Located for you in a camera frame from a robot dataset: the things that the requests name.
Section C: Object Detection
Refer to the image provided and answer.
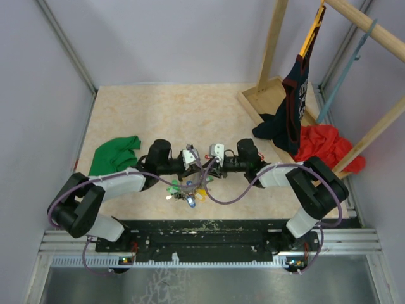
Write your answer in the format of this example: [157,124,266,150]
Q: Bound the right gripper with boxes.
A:
[202,156,249,179]

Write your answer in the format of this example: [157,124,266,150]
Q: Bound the large metal keyring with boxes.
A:
[185,168,205,194]

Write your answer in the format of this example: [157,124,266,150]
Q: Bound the bunch of tagged keys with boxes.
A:
[166,179,208,208]

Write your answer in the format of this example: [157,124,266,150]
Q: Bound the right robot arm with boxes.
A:
[201,139,349,251]

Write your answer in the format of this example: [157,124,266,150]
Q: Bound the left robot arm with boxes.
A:
[47,139,202,251]

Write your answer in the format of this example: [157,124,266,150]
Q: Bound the green cloth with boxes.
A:
[89,136,142,176]

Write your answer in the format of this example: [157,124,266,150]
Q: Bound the dark navy jersey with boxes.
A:
[252,54,310,156]

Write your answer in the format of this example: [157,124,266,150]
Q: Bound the red cloth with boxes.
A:
[292,125,352,169]

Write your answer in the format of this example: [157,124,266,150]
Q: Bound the yellow clothes hanger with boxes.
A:
[299,0,326,58]

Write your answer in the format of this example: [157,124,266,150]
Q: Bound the blue clothes hanger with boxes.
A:
[316,18,378,124]

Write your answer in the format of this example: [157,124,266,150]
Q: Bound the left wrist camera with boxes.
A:
[181,144,199,169]

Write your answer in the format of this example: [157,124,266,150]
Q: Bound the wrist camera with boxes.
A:
[208,143,225,159]
[181,144,199,169]

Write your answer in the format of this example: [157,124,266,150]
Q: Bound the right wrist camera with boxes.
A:
[208,143,225,159]

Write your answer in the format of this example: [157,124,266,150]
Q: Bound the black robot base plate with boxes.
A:
[96,219,311,257]

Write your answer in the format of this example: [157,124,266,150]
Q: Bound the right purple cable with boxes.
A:
[207,158,344,276]

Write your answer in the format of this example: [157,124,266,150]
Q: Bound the purple cable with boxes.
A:
[207,158,344,276]
[47,144,209,279]

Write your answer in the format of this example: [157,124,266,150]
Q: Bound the aluminium frame rail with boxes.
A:
[39,229,382,269]

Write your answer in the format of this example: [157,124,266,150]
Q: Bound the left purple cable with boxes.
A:
[47,144,209,279]

